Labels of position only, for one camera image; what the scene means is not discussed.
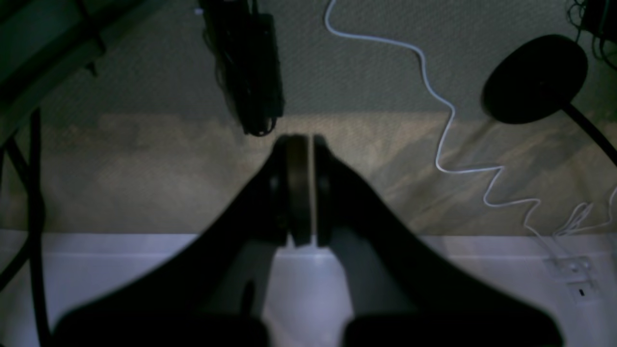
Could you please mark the black round lamp base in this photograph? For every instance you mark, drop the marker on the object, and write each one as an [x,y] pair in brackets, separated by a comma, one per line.
[535,80]

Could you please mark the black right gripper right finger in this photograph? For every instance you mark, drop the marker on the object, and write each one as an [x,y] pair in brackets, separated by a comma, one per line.
[403,293]

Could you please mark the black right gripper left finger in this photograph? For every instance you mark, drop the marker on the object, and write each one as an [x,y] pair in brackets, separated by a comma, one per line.
[211,293]

